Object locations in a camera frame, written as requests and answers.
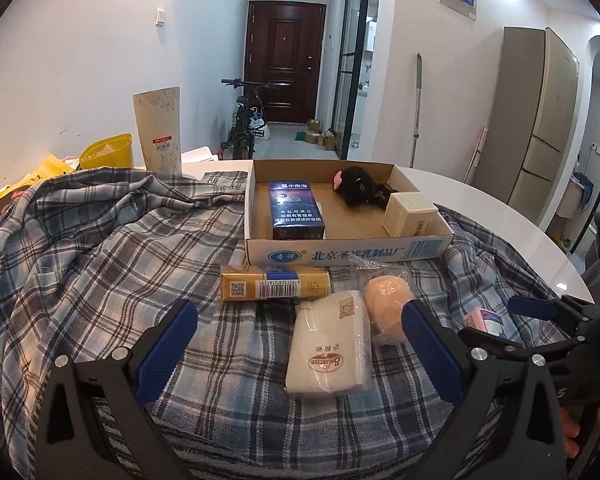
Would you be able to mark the person's right hand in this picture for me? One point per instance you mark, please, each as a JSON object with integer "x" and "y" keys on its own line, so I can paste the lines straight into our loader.
{"x": 572, "y": 430}

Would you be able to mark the pink flower-print tissue packet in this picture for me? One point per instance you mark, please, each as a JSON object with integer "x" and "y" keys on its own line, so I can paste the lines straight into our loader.
{"x": 482, "y": 320}

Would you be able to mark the dark blue cigarette pack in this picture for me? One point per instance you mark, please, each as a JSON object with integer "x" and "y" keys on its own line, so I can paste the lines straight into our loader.
{"x": 295, "y": 210}

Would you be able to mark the black bicycle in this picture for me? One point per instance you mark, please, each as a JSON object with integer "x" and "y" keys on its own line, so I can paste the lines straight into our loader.
{"x": 242, "y": 130}

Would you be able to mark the blue cloth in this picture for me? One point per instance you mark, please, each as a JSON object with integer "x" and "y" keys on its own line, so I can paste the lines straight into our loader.
{"x": 585, "y": 187}

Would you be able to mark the small cardboard floor box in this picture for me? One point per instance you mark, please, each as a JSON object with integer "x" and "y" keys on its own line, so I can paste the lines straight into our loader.
{"x": 314, "y": 124}
{"x": 330, "y": 141}
{"x": 311, "y": 137}

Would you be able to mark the pink broom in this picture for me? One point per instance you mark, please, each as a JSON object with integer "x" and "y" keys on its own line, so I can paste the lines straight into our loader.
{"x": 477, "y": 152}

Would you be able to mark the small beige box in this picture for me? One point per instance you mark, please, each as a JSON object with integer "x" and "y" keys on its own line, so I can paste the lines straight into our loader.
{"x": 410, "y": 215}

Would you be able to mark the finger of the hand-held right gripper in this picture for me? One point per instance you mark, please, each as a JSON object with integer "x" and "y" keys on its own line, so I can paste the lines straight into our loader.
{"x": 510, "y": 342}
{"x": 530, "y": 307}

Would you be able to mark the black hair scrunchie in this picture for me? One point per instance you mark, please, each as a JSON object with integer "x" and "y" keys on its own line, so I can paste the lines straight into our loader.
{"x": 385, "y": 195}

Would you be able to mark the white paper tube canister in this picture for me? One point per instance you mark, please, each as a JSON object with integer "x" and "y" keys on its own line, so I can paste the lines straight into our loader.
{"x": 157, "y": 125}

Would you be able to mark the black plush toy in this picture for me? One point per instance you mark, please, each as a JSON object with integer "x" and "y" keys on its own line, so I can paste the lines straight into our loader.
{"x": 357, "y": 185}

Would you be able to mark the white tissue pack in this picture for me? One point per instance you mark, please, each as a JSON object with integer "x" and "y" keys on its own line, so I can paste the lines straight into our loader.
{"x": 325, "y": 350}

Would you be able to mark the yellow plastic bin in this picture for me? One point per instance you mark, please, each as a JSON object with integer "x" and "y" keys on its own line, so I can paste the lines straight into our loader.
{"x": 110, "y": 155}

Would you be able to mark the black framed glass door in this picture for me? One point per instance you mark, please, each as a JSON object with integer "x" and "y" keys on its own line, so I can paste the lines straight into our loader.
{"x": 362, "y": 35}

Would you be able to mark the yellow plastic bag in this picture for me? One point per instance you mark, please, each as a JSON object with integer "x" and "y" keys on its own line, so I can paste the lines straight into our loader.
{"x": 50, "y": 167}

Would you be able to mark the white light switch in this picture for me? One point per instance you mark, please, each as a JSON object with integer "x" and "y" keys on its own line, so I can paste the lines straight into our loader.
{"x": 160, "y": 16}

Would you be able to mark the white washbasin cabinet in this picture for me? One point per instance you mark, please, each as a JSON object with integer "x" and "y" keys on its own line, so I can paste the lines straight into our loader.
{"x": 565, "y": 215}

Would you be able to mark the yellow cigarette pack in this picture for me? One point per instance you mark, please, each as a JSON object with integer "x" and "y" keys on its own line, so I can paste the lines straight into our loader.
{"x": 275, "y": 285}

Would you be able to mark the peach bun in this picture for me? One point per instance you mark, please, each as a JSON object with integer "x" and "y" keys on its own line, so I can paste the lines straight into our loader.
{"x": 387, "y": 305}

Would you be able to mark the white foam box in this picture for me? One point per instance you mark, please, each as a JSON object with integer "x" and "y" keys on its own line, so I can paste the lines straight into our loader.
{"x": 197, "y": 154}

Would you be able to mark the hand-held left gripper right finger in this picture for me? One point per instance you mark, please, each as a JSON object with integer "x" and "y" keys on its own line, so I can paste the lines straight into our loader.
{"x": 432, "y": 352}

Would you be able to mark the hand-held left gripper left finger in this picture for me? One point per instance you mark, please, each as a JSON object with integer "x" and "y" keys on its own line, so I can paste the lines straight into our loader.
{"x": 167, "y": 350}

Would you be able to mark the blue plaid shirt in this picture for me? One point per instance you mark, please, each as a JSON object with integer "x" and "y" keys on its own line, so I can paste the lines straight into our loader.
{"x": 130, "y": 260}

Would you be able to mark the dark brown entrance door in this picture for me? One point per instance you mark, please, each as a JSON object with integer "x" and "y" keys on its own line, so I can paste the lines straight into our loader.
{"x": 285, "y": 60}

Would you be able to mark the white plastic bag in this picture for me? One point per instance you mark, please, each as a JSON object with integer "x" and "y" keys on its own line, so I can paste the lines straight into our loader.
{"x": 260, "y": 127}

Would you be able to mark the beige refrigerator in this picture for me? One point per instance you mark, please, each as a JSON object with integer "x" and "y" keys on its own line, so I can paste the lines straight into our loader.
{"x": 525, "y": 125}

